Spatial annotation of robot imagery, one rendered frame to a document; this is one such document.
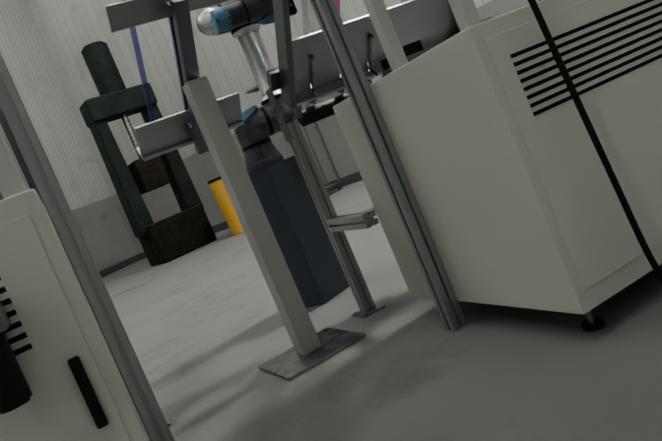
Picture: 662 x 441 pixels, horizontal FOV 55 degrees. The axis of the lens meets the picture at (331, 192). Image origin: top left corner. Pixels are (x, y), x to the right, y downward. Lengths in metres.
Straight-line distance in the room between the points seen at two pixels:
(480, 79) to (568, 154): 0.22
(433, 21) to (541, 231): 1.17
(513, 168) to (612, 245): 0.24
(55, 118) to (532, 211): 11.70
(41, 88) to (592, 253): 11.90
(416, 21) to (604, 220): 1.12
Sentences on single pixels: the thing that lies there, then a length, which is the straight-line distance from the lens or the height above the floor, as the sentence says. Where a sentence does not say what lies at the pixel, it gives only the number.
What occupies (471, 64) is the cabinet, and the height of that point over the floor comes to 0.56.
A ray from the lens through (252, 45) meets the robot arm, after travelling 2.50.
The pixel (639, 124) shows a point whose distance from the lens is 1.40.
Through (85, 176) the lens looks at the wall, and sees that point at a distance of 12.46.
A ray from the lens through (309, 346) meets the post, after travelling 1.86.
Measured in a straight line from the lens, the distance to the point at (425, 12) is 2.21.
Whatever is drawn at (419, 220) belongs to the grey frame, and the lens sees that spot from 1.54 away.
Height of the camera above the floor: 0.51
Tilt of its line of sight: 4 degrees down
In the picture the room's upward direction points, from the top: 23 degrees counter-clockwise
